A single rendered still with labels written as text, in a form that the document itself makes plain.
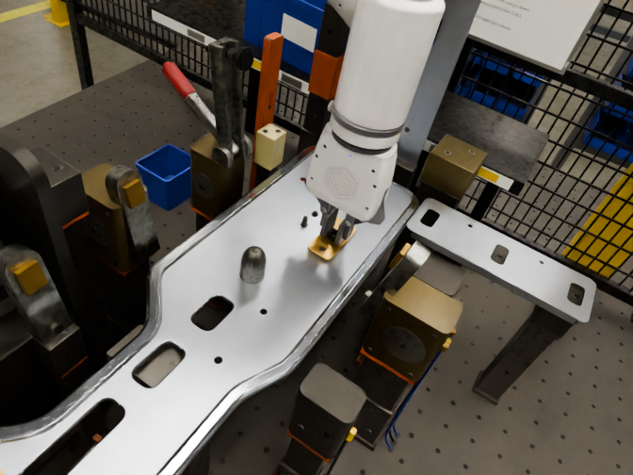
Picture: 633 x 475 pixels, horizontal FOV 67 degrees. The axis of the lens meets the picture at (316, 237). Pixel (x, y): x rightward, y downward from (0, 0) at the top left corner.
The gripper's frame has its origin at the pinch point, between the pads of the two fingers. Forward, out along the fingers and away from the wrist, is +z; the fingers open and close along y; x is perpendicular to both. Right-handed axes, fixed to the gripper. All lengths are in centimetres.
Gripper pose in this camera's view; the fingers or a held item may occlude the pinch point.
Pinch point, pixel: (336, 225)
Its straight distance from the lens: 67.6
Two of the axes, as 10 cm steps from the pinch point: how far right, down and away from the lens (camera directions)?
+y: 8.3, 4.8, -2.7
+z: -1.7, 6.9, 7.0
